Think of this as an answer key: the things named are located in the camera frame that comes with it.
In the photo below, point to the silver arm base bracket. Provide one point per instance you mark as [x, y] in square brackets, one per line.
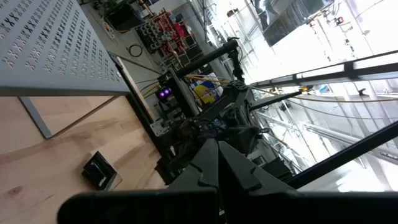
[158, 127]

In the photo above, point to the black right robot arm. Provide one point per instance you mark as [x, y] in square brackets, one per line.
[211, 57]

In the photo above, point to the black floor box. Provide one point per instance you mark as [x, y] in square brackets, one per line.
[122, 17]

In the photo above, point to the grey perforated metal shelf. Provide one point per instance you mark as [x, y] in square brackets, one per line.
[46, 46]

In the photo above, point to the red parts storage rack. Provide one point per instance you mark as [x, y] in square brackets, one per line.
[168, 34]

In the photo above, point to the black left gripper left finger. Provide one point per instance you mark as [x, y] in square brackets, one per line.
[205, 168]

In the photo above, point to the black device with purple lights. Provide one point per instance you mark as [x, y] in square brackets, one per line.
[164, 92]

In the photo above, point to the dark glossy screen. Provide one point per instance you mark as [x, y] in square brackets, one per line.
[289, 21]

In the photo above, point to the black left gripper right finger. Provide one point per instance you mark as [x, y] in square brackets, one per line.
[236, 174]

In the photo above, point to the black square plate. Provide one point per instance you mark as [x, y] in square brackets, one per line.
[99, 171]

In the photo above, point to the yellow blue sign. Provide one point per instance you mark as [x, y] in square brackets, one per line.
[206, 93]

